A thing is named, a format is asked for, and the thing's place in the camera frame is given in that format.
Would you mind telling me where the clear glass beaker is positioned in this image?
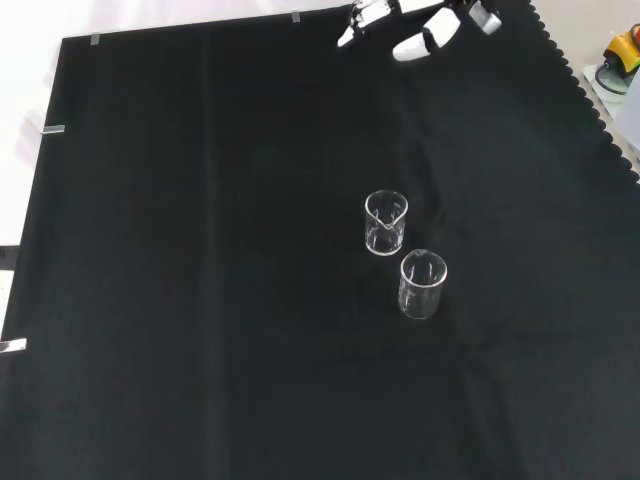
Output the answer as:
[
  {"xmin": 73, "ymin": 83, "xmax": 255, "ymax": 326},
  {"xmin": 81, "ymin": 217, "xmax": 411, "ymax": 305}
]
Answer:
[
  {"xmin": 364, "ymin": 189, "xmax": 409, "ymax": 258},
  {"xmin": 397, "ymin": 248, "xmax": 449, "ymax": 321}
]

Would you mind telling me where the black bench cloth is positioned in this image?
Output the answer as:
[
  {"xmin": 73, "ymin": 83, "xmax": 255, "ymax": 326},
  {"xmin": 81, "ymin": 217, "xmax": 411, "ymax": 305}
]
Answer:
[{"xmin": 0, "ymin": 0, "xmax": 640, "ymax": 480}]

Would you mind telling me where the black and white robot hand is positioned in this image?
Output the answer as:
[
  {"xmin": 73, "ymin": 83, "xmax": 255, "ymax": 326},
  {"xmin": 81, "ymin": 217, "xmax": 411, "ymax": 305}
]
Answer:
[{"xmin": 337, "ymin": 0, "xmax": 503, "ymax": 64}]

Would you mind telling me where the grey stop button cable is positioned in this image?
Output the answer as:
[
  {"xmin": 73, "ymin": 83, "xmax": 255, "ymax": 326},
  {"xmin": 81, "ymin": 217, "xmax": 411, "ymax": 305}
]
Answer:
[{"xmin": 593, "ymin": 59, "xmax": 629, "ymax": 96}]

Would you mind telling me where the yellow stop button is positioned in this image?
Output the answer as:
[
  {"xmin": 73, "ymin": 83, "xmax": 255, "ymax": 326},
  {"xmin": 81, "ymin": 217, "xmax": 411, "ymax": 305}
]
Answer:
[{"xmin": 602, "ymin": 22, "xmax": 640, "ymax": 79}]

